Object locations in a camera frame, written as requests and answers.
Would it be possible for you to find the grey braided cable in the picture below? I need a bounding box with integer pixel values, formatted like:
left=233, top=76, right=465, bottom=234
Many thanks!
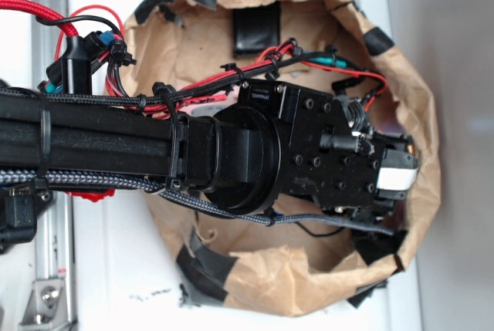
left=0, top=168, right=397, bottom=236

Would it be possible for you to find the aluminium extrusion rail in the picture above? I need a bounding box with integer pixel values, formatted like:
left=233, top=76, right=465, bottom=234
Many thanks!
left=17, top=0, right=78, bottom=330

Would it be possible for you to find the red and black wire bundle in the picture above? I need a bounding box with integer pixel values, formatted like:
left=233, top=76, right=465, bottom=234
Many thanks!
left=37, top=4, right=388, bottom=120

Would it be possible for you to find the red braided cable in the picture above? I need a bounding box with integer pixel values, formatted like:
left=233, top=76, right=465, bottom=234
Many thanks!
left=0, top=0, right=80, bottom=39

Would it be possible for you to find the brown paper bag bin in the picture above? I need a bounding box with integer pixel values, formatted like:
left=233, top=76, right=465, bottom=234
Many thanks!
left=123, top=0, right=441, bottom=316

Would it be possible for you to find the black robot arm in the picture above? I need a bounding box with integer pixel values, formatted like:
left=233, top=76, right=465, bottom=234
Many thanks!
left=1, top=79, right=419, bottom=215

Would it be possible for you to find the black square box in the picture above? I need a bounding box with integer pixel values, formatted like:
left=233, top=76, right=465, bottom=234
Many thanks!
left=232, top=2, right=281, bottom=57

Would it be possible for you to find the black usb plug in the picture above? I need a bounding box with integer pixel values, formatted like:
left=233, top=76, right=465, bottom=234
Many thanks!
left=1, top=189, right=37, bottom=255

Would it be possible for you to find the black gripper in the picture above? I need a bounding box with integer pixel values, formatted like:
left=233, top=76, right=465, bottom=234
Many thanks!
left=238, top=79, right=419, bottom=218

